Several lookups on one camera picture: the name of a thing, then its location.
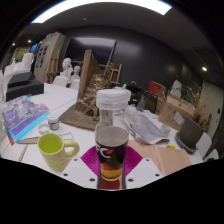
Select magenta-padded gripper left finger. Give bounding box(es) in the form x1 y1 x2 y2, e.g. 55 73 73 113
61 145 102 190

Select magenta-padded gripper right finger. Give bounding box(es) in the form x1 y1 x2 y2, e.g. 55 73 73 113
122 145 165 190

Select dark-labelled drink bottle white cap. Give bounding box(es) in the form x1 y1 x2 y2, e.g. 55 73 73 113
94 87 132 183

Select light green mug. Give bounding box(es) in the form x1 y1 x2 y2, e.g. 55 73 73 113
37 132 81 173

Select grey newspaper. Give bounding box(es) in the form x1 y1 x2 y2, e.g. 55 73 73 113
124 106 171 145

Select small white cup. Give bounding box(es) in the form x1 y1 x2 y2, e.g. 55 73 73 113
160 124 172 136

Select small jar white lid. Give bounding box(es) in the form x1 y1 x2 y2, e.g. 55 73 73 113
47 113 61 132

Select wooden paintbrush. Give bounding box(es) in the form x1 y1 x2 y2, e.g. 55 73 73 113
18 144 29 163

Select wooden sculpture on board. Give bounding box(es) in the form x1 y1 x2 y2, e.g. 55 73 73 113
59 49 114 132

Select dried plant in grey pot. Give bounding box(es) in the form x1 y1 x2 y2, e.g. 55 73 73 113
175 87 209 155

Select flat wooden ruler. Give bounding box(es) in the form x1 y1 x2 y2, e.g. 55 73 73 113
16 136 40 145

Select brown cardboard box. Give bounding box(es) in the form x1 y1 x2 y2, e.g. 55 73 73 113
157 93 196 132

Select white plastic chair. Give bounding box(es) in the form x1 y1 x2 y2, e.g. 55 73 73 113
51 75 70 88
196 131 214 158
203 148 220 163
69 78 82 91

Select purple and teal print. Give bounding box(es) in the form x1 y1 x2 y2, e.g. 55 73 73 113
1 94 51 146

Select red box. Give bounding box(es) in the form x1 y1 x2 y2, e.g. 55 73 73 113
146 80 168 99

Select small white plaster bust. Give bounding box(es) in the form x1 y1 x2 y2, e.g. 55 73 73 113
69 64 83 84

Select large black box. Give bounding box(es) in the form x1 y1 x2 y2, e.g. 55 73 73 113
4 78 45 103

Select small wooden easel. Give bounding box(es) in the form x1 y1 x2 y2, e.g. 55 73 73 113
105 60 123 87

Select tall wooden easel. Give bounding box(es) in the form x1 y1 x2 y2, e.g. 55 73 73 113
44 49 62 84

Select large white plaster bust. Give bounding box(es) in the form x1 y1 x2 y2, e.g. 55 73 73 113
60 57 74 79

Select small black box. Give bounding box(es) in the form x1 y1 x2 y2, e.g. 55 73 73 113
7 71 34 89

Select beige cabinet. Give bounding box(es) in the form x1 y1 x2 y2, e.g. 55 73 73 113
33 32 67 83

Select long ceiling light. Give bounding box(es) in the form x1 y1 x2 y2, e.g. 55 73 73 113
31 0 173 24

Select black wall screen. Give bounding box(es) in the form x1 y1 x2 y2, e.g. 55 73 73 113
63 36 118 66

